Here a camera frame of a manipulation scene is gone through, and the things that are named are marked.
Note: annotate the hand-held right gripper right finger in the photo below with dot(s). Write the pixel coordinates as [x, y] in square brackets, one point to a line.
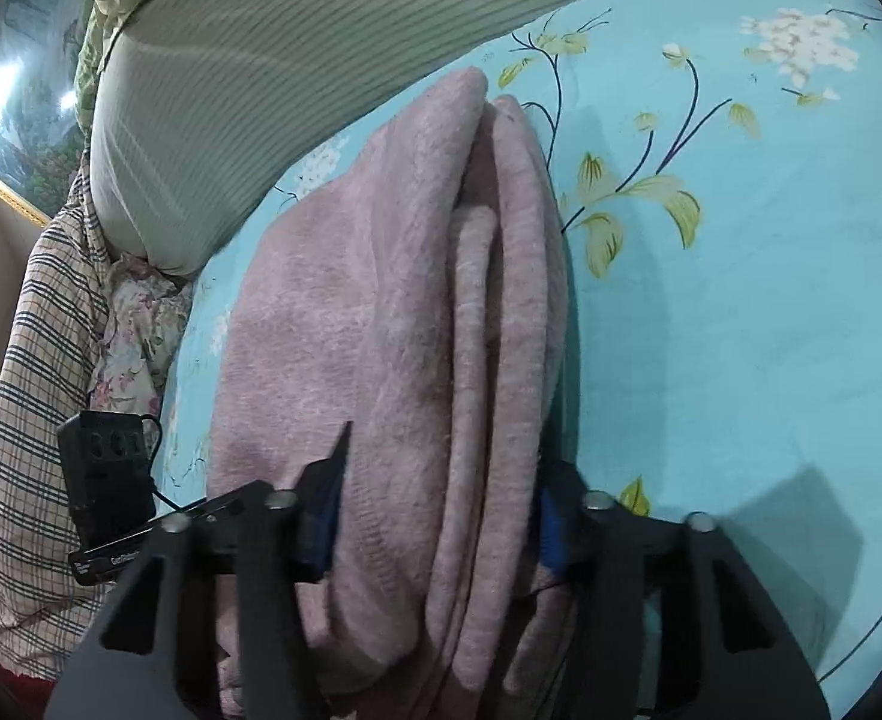
[553, 532]

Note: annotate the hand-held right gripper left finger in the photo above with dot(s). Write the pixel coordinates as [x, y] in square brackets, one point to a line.
[326, 525]

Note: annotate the pink knit sweater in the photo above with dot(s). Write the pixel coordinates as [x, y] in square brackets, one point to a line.
[411, 315]

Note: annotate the plaid checked blanket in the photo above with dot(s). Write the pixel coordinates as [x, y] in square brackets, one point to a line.
[43, 352]

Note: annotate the pink floral ruffled pillow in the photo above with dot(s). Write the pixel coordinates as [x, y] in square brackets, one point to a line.
[141, 337]

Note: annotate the dark red cloth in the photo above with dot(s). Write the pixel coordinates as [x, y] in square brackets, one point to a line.
[32, 686]

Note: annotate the turquoise floral bed sheet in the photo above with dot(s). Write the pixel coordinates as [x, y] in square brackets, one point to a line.
[748, 315]

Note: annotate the grey-green striped bolster pillow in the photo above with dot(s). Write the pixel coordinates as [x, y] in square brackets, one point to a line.
[298, 90]

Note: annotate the framed landscape wall picture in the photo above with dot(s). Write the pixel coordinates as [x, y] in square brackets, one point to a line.
[28, 90]

